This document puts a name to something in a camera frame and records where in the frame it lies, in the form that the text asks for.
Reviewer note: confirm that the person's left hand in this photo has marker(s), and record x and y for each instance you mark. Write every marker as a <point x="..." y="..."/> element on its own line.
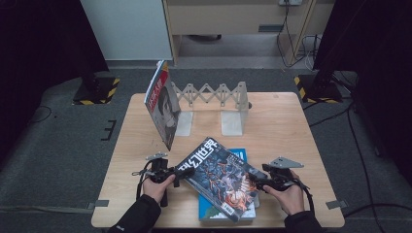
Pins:
<point x="157" y="191"/>

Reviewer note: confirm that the grey tape strip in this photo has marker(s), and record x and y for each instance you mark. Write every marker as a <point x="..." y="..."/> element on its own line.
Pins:
<point x="100" y="203"/>
<point x="336" y="204"/>

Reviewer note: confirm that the red portrait magazine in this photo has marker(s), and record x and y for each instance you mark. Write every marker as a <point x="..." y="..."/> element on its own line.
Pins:
<point x="162" y="106"/>

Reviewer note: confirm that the black yellow striped stand base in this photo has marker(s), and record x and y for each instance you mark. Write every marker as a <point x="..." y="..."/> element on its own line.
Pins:
<point x="319" y="92"/>
<point x="97" y="92"/>

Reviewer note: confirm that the white cabinet panel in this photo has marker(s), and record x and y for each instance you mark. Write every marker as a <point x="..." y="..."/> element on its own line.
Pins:
<point x="126" y="29"/>

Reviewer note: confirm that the white power strip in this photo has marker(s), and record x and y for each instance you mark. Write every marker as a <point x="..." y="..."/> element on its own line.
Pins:
<point x="291" y="2"/>

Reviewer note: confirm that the light wooden desk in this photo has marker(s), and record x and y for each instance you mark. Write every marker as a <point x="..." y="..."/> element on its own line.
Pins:
<point x="226" y="16"/>

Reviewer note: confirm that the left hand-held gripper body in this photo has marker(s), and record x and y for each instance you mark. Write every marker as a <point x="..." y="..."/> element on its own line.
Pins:
<point x="160" y="170"/>

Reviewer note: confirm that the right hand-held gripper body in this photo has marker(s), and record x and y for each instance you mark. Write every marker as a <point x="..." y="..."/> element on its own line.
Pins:
<point x="283" y="176"/>

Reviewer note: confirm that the grey metal expandable bookstand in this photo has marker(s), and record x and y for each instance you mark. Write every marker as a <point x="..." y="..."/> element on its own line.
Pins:
<point x="231" y="124"/>

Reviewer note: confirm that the blue hardcover book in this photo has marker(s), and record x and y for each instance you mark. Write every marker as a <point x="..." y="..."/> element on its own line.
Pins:
<point x="209" y="210"/>

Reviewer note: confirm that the black tape mark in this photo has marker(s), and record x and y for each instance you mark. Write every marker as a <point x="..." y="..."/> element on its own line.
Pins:
<point x="110" y="129"/>

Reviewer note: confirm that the black curtain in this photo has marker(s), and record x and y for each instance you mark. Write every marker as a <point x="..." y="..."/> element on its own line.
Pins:
<point x="375" y="48"/>
<point x="39" y="48"/>

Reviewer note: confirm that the person's right hand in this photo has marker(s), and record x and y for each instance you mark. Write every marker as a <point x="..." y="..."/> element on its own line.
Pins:
<point x="293" y="199"/>

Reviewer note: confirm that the dark round object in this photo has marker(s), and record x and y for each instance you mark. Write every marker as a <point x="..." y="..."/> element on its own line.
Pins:
<point x="204" y="37"/>

